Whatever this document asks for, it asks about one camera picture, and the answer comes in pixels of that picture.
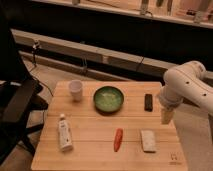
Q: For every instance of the wooden table board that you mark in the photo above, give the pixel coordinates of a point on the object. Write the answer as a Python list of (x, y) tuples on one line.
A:
[(93, 133)]

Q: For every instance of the black office chair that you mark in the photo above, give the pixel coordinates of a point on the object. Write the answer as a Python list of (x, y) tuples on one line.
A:
[(19, 95)]

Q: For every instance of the beige sponge block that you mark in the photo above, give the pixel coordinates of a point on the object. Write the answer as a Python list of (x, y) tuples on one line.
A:
[(148, 141)]

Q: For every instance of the orange carrot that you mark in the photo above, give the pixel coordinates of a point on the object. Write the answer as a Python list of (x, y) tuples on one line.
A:
[(118, 139)]

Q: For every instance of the white tube bottle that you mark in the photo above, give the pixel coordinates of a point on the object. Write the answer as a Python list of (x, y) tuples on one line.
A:
[(65, 141)]

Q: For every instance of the green ceramic bowl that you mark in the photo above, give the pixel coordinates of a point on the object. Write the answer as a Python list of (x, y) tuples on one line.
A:
[(108, 99)]

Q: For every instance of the beige rod end effector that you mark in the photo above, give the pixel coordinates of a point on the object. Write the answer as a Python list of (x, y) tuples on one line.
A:
[(166, 115)]

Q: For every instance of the black rectangular block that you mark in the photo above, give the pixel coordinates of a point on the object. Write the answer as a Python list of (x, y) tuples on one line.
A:
[(148, 102)]

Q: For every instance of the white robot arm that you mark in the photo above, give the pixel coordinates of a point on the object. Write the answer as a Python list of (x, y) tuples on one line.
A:
[(185, 81)]

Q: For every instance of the white paper cup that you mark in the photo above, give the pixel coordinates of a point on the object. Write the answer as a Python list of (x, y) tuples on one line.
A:
[(76, 89)]

